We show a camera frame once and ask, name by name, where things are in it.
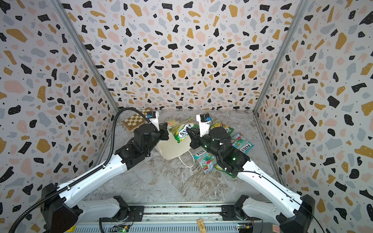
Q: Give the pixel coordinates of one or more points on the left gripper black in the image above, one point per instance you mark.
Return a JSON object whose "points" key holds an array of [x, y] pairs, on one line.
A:
{"points": [[163, 131]]}

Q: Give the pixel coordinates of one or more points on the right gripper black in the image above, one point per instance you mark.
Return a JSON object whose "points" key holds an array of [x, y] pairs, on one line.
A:
{"points": [[196, 139]]}

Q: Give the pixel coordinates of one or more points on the white paper bag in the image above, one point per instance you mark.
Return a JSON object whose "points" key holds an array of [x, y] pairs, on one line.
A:
{"points": [[171, 149]]}

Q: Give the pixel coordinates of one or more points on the teal pink Fox's candy bag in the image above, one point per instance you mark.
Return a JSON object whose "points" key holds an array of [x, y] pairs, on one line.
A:
{"points": [[206, 161]]}

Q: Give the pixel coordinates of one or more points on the yellow green Fox's candy bag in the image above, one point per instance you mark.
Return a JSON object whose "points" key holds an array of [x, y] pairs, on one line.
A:
{"points": [[218, 123]]}

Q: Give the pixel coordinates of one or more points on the teal mint Fox's candy bag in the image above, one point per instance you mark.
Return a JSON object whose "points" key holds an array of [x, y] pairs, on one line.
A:
{"points": [[241, 143]]}

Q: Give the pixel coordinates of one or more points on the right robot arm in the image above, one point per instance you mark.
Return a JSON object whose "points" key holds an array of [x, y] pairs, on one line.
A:
{"points": [[292, 212]]}

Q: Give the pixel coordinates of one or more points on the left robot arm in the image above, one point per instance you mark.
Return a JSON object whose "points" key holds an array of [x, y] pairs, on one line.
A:
{"points": [[63, 205]]}

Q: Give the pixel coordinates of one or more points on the wooden chessboard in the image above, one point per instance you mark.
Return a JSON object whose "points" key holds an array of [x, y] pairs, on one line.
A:
{"points": [[133, 122]]}

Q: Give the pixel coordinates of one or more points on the green circuit board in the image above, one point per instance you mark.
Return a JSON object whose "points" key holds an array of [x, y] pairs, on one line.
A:
{"points": [[120, 229]]}

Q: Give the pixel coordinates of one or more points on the red label tag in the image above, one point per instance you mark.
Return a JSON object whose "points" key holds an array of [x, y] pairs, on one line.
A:
{"points": [[275, 229]]}

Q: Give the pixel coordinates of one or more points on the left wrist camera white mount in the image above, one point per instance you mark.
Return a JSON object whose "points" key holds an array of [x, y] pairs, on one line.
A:
{"points": [[152, 116]]}

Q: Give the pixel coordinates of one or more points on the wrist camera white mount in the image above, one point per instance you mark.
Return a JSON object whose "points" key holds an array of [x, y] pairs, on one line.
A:
{"points": [[205, 122], [152, 116]]}

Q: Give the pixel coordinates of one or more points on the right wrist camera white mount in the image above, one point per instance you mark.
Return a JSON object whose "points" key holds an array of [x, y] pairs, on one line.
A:
{"points": [[205, 122]]}

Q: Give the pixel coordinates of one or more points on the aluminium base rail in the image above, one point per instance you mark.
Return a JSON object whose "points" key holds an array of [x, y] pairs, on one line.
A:
{"points": [[177, 218]]}

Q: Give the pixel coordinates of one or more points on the wooden tag on rail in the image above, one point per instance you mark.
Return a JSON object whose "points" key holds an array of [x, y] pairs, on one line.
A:
{"points": [[201, 226]]}

